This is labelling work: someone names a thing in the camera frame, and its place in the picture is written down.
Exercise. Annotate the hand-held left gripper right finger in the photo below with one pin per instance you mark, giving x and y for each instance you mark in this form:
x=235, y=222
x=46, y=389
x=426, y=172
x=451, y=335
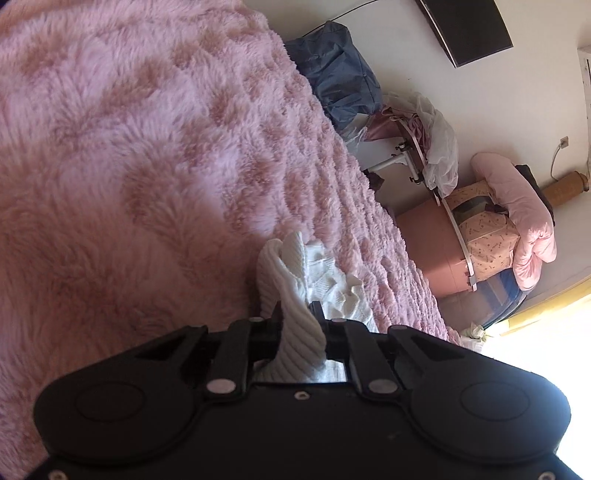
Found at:
x=334, y=337

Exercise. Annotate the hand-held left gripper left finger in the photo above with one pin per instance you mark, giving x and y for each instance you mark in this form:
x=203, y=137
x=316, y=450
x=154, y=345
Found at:
x=265, y=339

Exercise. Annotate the pink storage bin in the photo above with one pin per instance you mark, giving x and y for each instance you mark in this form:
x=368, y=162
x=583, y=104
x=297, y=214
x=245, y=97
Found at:
x=434, y=249

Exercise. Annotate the white metal rack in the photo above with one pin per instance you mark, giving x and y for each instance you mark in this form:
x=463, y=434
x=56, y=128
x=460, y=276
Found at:
x=457, y=230

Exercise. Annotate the blue storage box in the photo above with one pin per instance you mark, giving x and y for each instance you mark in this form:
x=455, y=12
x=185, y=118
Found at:
x=501, y=300

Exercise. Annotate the floral fabric bag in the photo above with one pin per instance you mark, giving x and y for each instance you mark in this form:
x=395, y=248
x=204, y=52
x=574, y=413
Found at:
x=489, y=235

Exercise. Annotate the plain white plastic bag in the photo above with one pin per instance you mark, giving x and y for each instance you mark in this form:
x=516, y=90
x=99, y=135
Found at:
x=355, y=134

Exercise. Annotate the pink fluffy blanket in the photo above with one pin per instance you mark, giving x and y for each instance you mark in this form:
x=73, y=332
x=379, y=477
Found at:
x=138, y=161

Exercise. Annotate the yellow curtain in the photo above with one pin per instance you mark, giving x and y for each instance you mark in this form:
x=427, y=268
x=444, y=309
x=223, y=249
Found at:
x=554, y=300

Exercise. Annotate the pink quilt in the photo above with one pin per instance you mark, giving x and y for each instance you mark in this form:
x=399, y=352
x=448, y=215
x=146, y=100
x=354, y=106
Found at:
x=521, y=207

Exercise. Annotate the blue fabric bag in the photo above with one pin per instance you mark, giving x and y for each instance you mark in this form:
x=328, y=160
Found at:
x=337, y=74

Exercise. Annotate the rolled brown mat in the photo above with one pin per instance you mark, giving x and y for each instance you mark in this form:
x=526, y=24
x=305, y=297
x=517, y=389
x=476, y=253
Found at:
x=565, y=189

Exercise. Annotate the black flat screen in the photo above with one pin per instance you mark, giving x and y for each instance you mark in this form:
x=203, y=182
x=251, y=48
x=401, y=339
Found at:
x=466, y=27

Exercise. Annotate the wall socket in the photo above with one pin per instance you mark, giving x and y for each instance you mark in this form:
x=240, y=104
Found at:
x=564, y=141

